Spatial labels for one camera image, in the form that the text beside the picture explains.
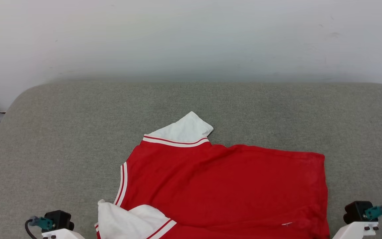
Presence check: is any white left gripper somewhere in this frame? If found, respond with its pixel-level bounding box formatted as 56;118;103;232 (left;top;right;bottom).
41;228;86;239

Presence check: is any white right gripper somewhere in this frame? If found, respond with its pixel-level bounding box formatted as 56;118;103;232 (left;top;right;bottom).
332;221;379;239

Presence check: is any red white number 23 jersey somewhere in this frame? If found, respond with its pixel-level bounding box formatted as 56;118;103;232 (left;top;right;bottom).
95;111;331;239

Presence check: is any grey fabric sofa seat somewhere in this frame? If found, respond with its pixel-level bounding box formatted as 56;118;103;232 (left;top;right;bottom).
0;81;382;239

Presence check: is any black left cable teal plug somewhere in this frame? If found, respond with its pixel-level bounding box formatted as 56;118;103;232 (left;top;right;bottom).
25;216;54;239

